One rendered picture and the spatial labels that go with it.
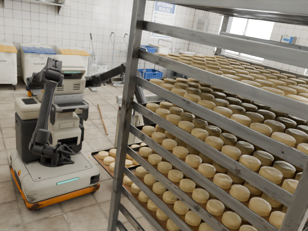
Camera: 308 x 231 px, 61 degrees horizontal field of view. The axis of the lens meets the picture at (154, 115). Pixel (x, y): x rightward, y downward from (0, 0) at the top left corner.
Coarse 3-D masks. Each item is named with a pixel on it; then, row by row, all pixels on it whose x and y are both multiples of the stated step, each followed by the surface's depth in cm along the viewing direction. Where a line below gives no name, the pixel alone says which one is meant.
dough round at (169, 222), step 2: (168, 220) 92; (170, 220) 92; (168, 222) 91; (170, 222) 91; (172, 222) 91; (166, 224) 92; (168, 224) 90; (170, 224) 90; (172, 224) 90; (174, 224) 90; (166, 226) 91; (168, 226) 90; (170, 226) 89; (172, 226) 89; (174, 226) 89; (176, 226) 90; (168, 228) 90; (170, 228) 89; (172, 228) 89; (174, 228) 89; (176, 228) 89; (178, 228) 89; (170, 230) 89; (172, 230) 89; (174, 230) 89; (176, 230) 89; (178, 230) 90
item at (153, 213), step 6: (96, 156) 128; (102, 162) 123; (132, 162) 127; (108, 168) 120; (126, 186) 109; (132, 192) 106; (138, 198) 103; (144, 204) 100; (150, 210) 98; (156, 216) 95; (162, 222) 93
